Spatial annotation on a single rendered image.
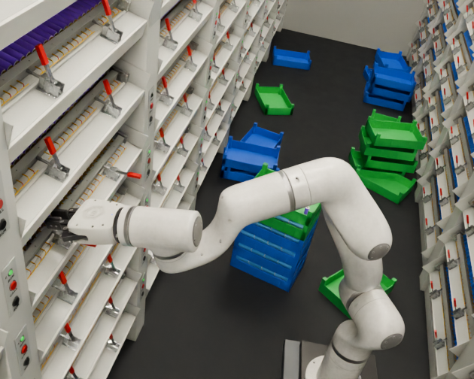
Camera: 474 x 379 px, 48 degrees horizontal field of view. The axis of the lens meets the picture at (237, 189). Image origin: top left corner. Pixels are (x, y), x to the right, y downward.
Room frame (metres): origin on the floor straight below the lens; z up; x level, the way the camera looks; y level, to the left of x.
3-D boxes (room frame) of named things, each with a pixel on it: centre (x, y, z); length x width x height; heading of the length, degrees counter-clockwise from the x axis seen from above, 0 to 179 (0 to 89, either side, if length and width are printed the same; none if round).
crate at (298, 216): (1.79, -0.20, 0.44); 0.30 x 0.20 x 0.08; 70
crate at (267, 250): (1.79, -0.20, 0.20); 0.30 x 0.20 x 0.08; 70
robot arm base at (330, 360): (1.02, -0.42, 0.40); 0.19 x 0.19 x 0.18
